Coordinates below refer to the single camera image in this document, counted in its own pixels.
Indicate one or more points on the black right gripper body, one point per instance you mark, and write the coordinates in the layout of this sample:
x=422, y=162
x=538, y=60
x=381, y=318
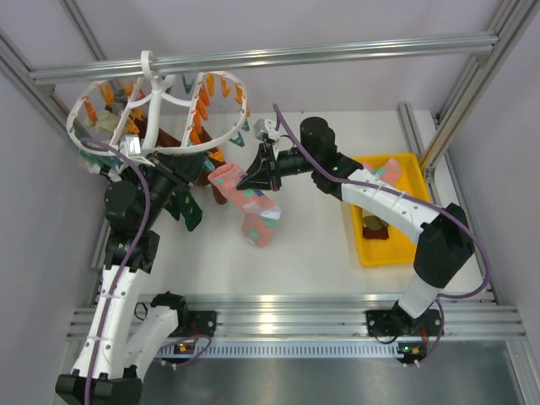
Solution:
x=275, y=173

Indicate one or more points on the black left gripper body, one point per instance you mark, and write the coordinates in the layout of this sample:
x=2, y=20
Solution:
x=170, y=167

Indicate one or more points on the pink patterned sock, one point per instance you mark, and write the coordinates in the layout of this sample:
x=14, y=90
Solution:
x=261, y=213

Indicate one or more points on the white round clip hanger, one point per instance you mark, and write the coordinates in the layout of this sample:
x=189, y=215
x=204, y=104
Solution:
x=145, y=97

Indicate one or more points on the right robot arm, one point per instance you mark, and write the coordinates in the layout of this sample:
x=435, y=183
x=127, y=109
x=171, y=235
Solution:
x=441, y=235

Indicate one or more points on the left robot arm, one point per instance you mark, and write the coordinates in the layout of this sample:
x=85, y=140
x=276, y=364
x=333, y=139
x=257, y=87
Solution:
x=113, y=360

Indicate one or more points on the brown sock on hanger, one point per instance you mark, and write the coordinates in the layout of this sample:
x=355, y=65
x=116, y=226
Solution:
x=215, y=157

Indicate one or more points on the dark green sock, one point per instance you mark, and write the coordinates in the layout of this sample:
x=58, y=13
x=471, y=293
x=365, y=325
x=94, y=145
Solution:
x=182, y=205

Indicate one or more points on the tan brown sock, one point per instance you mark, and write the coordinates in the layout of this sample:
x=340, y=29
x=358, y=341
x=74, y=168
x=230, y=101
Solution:
x=374, y=223

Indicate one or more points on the yellow plastic bin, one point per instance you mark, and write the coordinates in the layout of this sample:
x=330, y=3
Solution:
x=398, y=249

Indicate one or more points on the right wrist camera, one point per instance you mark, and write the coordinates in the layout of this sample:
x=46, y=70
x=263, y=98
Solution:
x=265, y=131

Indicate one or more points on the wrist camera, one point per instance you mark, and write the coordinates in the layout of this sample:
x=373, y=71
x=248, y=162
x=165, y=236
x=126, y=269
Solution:
x=127, y=153
x=265, y=131

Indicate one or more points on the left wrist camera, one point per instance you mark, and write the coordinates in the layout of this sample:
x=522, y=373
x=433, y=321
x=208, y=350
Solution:
x=127, y=153

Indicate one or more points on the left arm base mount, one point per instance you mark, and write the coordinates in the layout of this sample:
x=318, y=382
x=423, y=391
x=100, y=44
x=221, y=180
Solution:
x=201, y=322

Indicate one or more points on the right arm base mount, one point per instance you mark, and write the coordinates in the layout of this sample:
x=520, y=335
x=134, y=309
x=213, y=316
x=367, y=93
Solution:
x=379, y=325

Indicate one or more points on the aluminium top rail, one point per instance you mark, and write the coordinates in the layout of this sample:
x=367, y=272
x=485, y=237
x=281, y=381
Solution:
x=482, y=42

